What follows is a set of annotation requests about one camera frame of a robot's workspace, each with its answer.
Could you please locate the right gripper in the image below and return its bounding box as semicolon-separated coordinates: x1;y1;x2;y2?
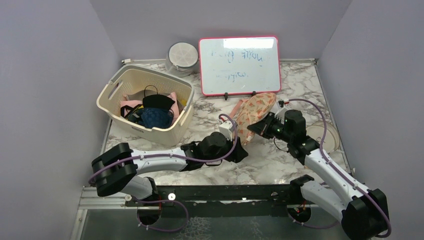
248;111;293;143

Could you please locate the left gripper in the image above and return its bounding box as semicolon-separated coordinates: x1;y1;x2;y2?
203;132;247;164

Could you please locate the floral mesh laundry bag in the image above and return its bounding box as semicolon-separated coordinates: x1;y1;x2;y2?
229;92;277;146

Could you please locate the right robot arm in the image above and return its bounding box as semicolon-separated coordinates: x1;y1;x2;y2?
247;109;391;240

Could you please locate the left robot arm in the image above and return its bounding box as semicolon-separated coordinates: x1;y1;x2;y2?
88;131;249;206

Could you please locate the black bra in basket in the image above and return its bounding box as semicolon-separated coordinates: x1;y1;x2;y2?
142;85;176;111

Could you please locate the cream plastic laundry basket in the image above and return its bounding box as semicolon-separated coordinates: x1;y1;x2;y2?
96;64;195;146

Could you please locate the round white disc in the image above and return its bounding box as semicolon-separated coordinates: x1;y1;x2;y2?
306;120;341;154

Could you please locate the pink framed whiteboard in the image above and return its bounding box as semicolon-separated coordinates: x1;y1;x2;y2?
198;35;282;96

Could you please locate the blue lace garment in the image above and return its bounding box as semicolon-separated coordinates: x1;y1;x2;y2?
133;107;174;129

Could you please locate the white round mesh container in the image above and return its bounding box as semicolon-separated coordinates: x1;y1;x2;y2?
165;42;199;78

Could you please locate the pink garment in basket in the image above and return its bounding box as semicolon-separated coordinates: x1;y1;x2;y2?
120;90;184;121

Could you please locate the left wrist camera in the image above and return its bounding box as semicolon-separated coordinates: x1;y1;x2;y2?
218;120;237;141

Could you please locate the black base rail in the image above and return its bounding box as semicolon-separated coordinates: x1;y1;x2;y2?
79;184;332;226

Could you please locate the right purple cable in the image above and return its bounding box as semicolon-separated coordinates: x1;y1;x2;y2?
279;98;392;239

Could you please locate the purple cable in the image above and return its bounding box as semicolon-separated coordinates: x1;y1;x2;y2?
279;98;392;239
88;113;239;233

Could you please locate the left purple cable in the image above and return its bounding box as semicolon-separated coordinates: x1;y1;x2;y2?
88;113;239;233

